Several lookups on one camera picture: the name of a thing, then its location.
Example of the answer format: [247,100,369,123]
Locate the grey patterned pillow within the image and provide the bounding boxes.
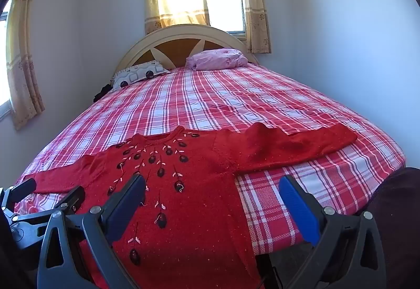
[112,60,171,90]

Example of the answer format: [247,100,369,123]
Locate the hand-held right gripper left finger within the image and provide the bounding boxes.
[37,174,146,289]

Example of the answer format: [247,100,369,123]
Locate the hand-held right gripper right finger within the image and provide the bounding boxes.
[279,175,387,289]

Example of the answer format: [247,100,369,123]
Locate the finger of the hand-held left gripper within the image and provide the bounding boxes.
[0,178,37,209]
[54,186,86,215]

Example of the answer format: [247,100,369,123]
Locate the bed with red plaid sheet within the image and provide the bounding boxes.
[15,64,407,276]

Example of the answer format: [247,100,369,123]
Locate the cream wooden headboard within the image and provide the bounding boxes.
[116,24,260,71]

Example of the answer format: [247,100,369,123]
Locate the dark cloth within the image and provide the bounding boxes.
[93,84,114,103]

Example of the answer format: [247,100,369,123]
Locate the red knitted sweater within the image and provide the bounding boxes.
[24,123,358,289]

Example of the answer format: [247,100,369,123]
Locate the sliding window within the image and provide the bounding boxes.
[0,0,15,121]

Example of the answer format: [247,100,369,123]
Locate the pink pillow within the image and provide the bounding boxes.
[186,49,249,71]

